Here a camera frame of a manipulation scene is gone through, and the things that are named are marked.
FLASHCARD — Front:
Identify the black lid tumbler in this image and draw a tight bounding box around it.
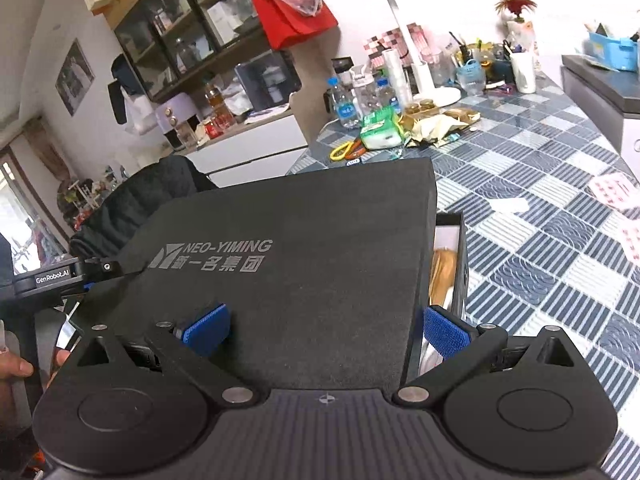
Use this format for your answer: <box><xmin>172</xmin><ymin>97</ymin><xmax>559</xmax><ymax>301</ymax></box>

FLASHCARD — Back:
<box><xmin>334</xmin><ymin>57</ymin><xmax>356</xmax><ymax>86</ymax></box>

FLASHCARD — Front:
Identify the beige paper packet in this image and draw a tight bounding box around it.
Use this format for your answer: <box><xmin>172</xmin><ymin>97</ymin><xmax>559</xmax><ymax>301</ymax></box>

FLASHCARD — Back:
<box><xmin>407</xmin><ymin>112</ymin><xmax>468</xmax><ymax>148</ymax></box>

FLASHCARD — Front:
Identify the wall poster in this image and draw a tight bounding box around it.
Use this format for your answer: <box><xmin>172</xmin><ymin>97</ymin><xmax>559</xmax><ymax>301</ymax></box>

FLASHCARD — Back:
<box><xmin>55</xmin><ymin>38</ymin><xmax>96</xmax><ymax>117</ymax></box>

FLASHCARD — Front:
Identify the white counter cabinet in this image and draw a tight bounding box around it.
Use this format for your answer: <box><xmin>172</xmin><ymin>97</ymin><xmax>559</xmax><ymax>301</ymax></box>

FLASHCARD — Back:
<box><xmin>180</xmin><ymin>110</ymin><xmax>311</xmax><ymax>188</ymax></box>

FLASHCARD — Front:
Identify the white mug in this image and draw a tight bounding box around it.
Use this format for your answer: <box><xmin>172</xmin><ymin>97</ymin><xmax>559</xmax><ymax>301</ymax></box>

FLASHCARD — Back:
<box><xmin>509</xmin><ymin>51</ymin><xmax>537</xmax><ymax>94</ymax></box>

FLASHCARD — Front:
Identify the black pen holder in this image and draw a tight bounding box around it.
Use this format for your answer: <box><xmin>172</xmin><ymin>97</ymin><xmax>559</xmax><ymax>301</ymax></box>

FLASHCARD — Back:
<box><xmin>485</xmin><ymin>60</ymin><xmax>516</xmax><ymax>86</ymax></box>

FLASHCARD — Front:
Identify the black gift box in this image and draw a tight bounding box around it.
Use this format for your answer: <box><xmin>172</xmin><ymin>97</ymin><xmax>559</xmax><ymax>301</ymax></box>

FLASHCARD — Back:
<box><xmin>69</xmin><ymin>156</ymin><xmax>437</xmax><ymax>392</ymax></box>

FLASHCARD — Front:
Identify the pink checkered box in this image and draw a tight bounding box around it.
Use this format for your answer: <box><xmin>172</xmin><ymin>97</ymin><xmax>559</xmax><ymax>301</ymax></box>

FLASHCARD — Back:
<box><xmin>367</xmin><ymin>22</ymin><xmax>431</xmax><ymax>68</ymax></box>

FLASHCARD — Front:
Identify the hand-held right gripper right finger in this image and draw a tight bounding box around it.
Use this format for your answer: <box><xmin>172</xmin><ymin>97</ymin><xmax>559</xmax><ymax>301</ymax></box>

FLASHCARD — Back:
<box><xmin>394</xmin><ymin>304</ymin><xmax>577</xmax><ymax>407</ymax></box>

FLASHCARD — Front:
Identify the blue plastic basket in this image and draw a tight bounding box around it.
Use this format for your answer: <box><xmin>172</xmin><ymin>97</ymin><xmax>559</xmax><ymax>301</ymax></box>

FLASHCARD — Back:
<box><xmin>456</xmin><ymin>59</ymin><xmax>487</xmax><ymax>95</ymax></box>

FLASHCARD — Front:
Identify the person's left hand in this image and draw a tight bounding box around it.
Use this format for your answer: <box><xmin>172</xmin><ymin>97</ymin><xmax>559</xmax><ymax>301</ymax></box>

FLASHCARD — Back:
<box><xmin>0</xmin><ymin>349</ymin><xmax>72</xmax><ymax>394</ymax></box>

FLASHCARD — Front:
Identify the stack of plastic cups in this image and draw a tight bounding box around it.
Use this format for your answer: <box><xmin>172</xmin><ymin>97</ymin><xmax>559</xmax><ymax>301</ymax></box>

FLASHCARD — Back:
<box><xmin>382</xmin><ymin>50</ymin><xmax>413</xmax><ymax>106</ymax></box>

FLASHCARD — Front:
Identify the green tissue pack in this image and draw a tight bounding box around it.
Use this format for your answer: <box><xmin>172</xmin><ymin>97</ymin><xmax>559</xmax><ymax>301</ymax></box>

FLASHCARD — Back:
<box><xmin>360</xmin><ymin>107</ymin><xmax>403</xmax><ymax>151</ymax></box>

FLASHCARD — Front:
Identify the blue tissue box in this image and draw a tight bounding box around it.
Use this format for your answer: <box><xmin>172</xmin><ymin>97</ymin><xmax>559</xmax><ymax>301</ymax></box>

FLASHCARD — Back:
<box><xmin>587</xmin><ymin>30</ymin><xmax>640</xmax><ymax>72</ymax></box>

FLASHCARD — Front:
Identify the blue checkered desktop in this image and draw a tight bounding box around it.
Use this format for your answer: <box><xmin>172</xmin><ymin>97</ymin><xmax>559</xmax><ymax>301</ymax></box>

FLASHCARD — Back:
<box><xmin>286</xmin><ymin>67</ymin><xmax>640</xmax><ymax>480</ymax></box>

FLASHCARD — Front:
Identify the black coat on chair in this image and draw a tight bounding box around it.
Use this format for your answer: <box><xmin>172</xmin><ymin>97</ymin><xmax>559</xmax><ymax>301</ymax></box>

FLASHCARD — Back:
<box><xmin>69</xmin><ymin>155</ymin><xmax>218</xmax><ymax>261</ymax></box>

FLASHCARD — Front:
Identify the small fridge black top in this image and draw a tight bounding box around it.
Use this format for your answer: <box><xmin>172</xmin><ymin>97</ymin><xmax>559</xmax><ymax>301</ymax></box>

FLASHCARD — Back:
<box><xmin>560</xmin><ymin>54</ymin><xmax>640</xmax><ymax>161</ymax></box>

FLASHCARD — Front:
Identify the amber mooncake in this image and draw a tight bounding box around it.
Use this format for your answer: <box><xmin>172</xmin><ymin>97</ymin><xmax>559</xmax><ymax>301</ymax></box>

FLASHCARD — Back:
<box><xmin>431</xmin><ymin>249</ymin><xmax>457</xmax><ymax>307</ymax></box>

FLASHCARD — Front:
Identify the blue label water bottle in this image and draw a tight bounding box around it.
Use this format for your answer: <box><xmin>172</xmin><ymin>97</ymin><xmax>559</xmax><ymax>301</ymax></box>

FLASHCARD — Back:
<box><xmin>375</xmin><ymin>77</ymin><xmax>401</xmax><ymax>112</ymax></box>
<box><xmin>327</xmin><ymin>77</ymin><xmax>362</xmax><ymax>130</ymax></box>

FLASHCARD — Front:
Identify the pink paper note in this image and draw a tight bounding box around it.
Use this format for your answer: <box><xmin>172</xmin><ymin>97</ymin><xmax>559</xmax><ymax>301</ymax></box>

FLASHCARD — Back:
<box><xmin>587</xmin><ymin>172</ymin><xmax>640</xmax><ymax>212</ymax></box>
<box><xmin>620</xmin><ymin>222</ymin><xmax>640</xmax><ymax>261</ymax></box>

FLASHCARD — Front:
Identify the black water dispenser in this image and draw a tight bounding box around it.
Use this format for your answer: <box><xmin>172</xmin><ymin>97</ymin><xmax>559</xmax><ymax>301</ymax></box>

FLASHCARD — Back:
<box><xmin>235</xmin><ymin>50</ymin><xmax>302</xmax><ymax>111</ymax></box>

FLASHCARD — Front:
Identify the black box white inside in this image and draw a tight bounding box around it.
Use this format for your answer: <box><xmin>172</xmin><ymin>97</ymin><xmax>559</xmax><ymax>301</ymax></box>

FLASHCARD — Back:
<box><xmin>407</xmin><ymin>212</ymin><xmax>469</xmax><ymax>387</ymax></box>

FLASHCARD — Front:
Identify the dark glass door cabinet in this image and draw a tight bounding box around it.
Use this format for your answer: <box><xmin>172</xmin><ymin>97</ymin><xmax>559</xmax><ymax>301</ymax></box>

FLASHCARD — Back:
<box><xmin>112</xmin><ymin>0</ymin><xmax>281</xmax><ymax>103</ymax></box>

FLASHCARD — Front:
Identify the red bag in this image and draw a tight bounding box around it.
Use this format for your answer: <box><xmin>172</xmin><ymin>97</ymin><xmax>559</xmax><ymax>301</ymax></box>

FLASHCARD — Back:
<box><xmin>250</xmin><ymin>0</ymin><xmax>339</xmax><ymax>51</ymax></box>

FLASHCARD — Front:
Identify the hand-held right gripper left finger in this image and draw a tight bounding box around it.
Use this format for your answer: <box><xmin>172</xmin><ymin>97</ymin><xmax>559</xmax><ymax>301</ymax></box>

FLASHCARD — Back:
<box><xmin>79</xmin><ymin>303</ymin><xmax>255</xmax><ymax>407</ymax></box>

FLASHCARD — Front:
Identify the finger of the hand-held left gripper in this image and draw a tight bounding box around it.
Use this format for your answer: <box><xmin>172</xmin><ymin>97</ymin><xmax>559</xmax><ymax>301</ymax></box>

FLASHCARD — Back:
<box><xmin>83</xmin><ymin>258</ymin><xmax>147</xmax><ymax>282</ymax></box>

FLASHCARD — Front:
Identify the white desk lamp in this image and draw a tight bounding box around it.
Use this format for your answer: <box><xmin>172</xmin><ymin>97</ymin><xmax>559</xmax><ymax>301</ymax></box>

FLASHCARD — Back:
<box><xmin>371</xmin><ymin>0</ymin><xmax>462</xmax><ymax>107</ymax></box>

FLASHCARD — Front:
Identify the hanging black white garment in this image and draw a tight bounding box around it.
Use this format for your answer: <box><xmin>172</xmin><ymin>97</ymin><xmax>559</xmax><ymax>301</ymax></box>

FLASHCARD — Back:
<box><xmin>107</xmin><ymin>55</ymin><xmax>153</xmax><ymax>133</ymax></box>

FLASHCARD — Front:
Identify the purple kitchen appliance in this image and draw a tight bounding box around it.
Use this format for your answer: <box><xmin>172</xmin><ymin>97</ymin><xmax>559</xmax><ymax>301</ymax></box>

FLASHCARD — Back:
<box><xmin>154</xmin><ymin>92</ymin><xmax>198</xmax><ymax>151</ymax></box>

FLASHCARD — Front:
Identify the red feather decoration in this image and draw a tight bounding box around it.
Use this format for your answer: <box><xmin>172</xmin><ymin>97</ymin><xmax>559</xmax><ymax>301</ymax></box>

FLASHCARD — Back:
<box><xmin>495</xmin><ymin>0</ymin><xmax>538</xmax><ymax>23</ymax></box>

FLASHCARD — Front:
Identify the amber oil bottle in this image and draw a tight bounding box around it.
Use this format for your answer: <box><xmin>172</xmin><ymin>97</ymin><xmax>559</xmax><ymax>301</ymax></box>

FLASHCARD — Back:
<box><xmin>204</xmin><ymin>76</ymin><xmax>226</xmax><ymax>121</ymax></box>

